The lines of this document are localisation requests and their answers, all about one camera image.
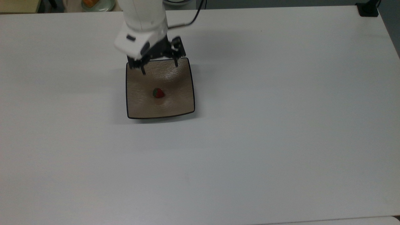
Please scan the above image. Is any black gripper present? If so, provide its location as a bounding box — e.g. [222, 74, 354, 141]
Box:
[127, 35, 187, 75]

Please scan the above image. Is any square brown ceramic plate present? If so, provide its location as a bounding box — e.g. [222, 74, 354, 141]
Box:
[126, 57, 196, 120]

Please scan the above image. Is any pale green round plate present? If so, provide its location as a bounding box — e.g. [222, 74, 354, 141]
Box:
[82, 0, 116, 12]

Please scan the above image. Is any grey round dish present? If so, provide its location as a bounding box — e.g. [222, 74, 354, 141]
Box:
[162, 0, 196, 6]

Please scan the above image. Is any light wooden board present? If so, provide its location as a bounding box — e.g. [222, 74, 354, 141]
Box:
[0, 0, 42, 13]

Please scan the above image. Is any black pole stand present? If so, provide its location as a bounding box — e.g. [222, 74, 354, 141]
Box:
[356, 0, 380, 17]

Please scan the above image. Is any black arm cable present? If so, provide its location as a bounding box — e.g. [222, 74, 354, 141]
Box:
[167, 0, 207, 30]

